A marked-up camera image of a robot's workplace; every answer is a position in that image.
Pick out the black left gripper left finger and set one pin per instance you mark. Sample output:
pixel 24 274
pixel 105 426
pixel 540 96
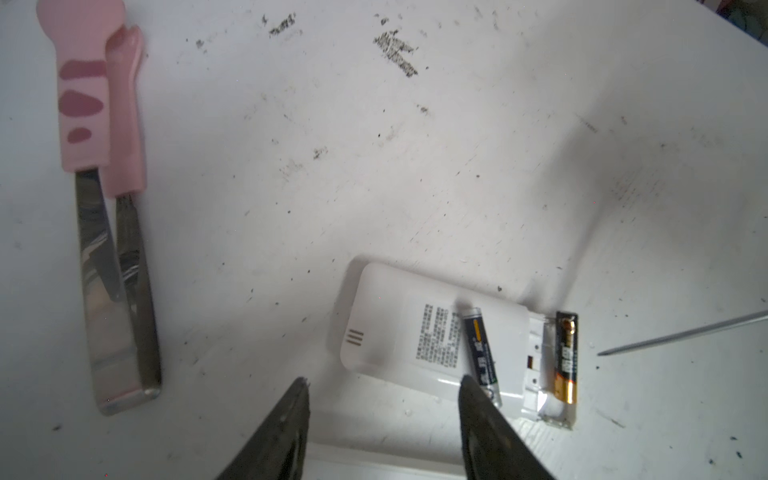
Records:
pixel 277 449

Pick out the blue black AAA battery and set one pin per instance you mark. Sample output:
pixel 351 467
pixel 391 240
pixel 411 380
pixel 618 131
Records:
pixel 480 354

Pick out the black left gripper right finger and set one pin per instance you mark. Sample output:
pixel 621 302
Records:
pixel 491 448

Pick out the gold black AAA battery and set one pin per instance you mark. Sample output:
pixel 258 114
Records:
pixel 566 356

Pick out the white remote control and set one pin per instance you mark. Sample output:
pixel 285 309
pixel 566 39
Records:
pixel 332 462
pixel 406 329

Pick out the orange black screwdriver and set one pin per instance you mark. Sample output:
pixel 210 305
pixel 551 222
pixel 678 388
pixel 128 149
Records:
pixel 724 325

